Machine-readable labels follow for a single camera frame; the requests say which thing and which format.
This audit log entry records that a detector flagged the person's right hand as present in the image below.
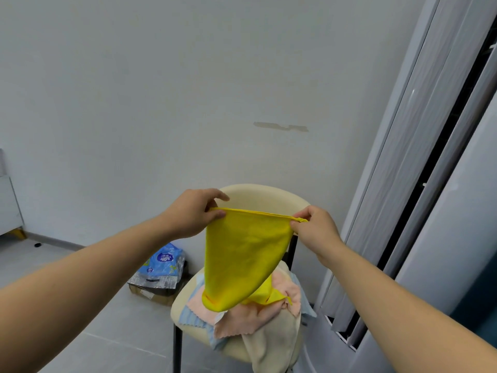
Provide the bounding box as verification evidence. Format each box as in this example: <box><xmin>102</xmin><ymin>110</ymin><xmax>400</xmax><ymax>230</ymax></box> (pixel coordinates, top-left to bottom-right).
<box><xmin>289</xmin><ymin>206</ymin><xmax>345</xmax><ymax>269</ymax></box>

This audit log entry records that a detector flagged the person's left hand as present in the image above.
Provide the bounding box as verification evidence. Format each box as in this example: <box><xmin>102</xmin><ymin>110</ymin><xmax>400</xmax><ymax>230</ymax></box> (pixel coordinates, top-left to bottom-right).
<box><xmin>160</xmin><ymin>188</ymin><xmax>230</xmax><ymax>241</ymax></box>

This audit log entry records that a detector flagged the yellow microfibre cloth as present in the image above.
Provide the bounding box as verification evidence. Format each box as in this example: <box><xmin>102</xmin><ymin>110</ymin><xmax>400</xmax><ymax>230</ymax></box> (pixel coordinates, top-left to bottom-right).
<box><xmin>242</xmin><ymin>274</ymin><xmax>293</xmax><ymax>306</ymax></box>
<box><xmin>201</xmin><ymin>207</ymin><xmax>310</xmax><ymax>312</ymax></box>

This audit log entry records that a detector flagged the person's right forearm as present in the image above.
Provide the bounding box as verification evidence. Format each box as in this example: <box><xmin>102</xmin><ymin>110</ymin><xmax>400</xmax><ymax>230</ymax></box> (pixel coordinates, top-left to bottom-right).
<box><xmin>318</xmin><ymin>241</ymin><xmax>497</xmax><ymax>373</ymax></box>

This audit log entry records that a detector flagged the person's left forearm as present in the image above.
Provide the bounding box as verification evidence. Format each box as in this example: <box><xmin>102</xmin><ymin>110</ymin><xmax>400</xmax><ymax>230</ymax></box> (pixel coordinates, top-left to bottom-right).
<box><xmin>0</xmin><ymin>214</ymin><xmax>172</xmax><ymax>373</ymax></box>

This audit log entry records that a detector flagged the cream chair with black legs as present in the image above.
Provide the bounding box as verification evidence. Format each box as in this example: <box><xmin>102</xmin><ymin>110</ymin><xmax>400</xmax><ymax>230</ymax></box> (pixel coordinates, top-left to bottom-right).
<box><xmin>170</xmin><ymin>184</ymin><xmax>312</xmax><ymax>373</ymax></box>

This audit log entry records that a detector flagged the blue tissue packet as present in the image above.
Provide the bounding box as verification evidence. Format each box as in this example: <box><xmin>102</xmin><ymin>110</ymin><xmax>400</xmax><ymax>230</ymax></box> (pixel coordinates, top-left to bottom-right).
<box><xmin>137</xmin><ymin>242</ymin><xmax>185</xmax><ymax>283</ymax></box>

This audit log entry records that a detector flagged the cardboard box with silver foil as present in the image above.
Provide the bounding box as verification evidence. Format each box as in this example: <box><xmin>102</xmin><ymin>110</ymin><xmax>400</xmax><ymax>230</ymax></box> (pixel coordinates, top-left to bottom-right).
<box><xmin>127</xmin><ymin>260</ymin><xmax>190</xmax><ymax>307</ymax></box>

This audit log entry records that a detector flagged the pink microfibre cloth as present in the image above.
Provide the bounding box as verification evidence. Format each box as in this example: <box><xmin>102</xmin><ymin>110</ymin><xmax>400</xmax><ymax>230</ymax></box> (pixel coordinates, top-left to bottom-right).
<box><xmin>186</xmin><ymin>268</ymin><xmax>302</xmax><ymax>341</ymax></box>

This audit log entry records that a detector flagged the light blue microfibre cloth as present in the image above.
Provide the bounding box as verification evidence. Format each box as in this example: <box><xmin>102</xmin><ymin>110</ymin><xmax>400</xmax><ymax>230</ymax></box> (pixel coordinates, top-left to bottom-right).
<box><xmin>177</xmin><ymin>272</ymin><xmax>317</xmax><ymax>351</ymax></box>

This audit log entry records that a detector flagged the beige towel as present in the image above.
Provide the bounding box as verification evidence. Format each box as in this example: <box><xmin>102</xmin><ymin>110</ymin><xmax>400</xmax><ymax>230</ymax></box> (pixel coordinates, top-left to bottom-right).
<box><xmin>242</xmin><ymin>263</ymin><xmax>303</xmax><ymax>373</ymax></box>

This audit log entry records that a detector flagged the white standing air conditioner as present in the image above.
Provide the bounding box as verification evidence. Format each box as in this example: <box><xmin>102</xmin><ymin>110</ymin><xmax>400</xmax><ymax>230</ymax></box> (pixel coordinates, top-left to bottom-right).
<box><xmin>302</xmin><ymin>0</ymin><xmax>497</xmax><ymax>373</ymax></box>

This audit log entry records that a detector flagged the white cabinet with yellow leg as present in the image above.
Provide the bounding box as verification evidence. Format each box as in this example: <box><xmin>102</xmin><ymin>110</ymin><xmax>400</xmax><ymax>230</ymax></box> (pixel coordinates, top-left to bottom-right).
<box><xmin>0</xmin><ymin>148</ymin><xmax>28</xmax><ymax>240</ymax></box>

